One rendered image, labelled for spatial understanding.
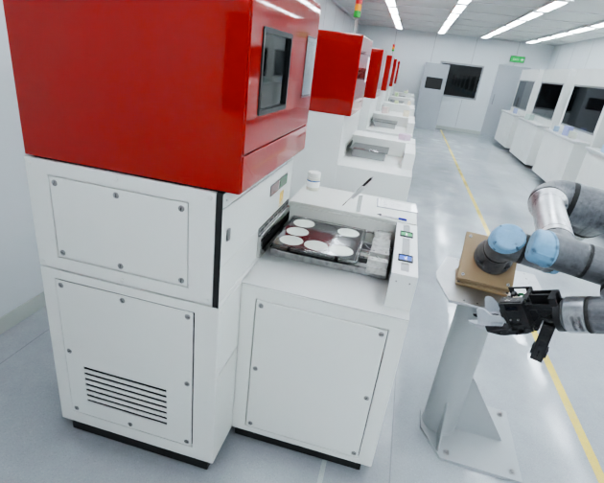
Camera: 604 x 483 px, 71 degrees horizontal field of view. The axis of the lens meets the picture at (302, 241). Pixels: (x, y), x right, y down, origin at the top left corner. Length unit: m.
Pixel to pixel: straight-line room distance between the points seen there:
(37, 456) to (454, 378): 1.81
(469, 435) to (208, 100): 1.95
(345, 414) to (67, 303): 1.15
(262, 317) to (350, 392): 0.45
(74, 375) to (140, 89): 1.19
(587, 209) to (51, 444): 2.16
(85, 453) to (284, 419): 0.84
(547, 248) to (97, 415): 1.77
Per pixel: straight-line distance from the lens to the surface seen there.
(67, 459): 2.17
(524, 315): 1.04
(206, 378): 1.65
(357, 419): 1.85
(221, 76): 1.22
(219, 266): 1.37
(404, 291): 1.56
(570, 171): 8.17
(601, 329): 1.01
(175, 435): 1.92
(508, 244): 1.72
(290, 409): 1.89
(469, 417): 2.38
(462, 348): 2.05
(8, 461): 2.24
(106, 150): 1.45
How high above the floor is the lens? 1.61
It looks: 23 degrees down
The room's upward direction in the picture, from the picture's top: 7 degrees clockwise
